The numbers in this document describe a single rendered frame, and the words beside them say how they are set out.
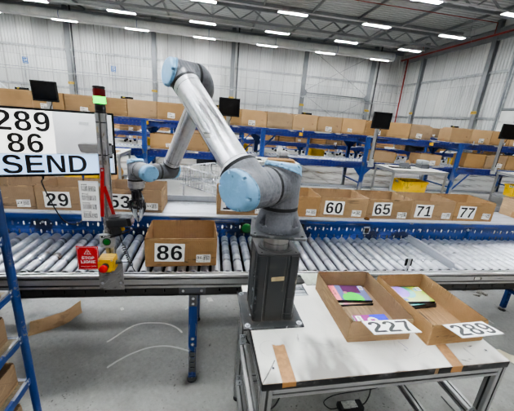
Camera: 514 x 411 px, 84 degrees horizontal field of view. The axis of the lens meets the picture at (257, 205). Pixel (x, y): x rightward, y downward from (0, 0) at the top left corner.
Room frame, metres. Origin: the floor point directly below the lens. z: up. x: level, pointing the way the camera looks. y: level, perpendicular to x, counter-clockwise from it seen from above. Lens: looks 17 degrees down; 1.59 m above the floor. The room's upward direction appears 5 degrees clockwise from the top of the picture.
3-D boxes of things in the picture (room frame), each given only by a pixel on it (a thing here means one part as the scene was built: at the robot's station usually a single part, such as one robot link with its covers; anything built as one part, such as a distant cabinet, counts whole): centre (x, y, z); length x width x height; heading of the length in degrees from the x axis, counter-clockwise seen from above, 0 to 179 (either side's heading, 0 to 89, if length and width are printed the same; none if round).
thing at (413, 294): (1.28, -0.81, 0.79); 0.19 x 0.14 x 0.02; 99
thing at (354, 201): (2.29, -0.65, 0.96); 0.39 x 0.29 x 0.17; 100
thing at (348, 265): (1.82, -0.59, 0.72); 0.52 x 0.05 x 0.05; 10
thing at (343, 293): (1.27, -0.50, 0.78); 0.19 x 0.14 x 0.02; 97
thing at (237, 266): (1.70, 0.11, 0.72); 0.52 x 0.05 x 0.05; 10
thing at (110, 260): (1.26, 0.68, 0.84); 0.15 x 0.09 x 0.07; 100
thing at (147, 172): (1.53, 0.61, 1.26); 0.12 x 0.12 x 0.09; 48
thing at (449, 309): (1.19, -0.84, 0.80); 0.38 x 0.28 x 0.10; 13
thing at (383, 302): (1.17, -0.51, 0.80); 0.38 x 0.28 x 0.10; 10
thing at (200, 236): (1.59, 0.43, 0.83); 0.39 x 0.29 x 0.17; 102
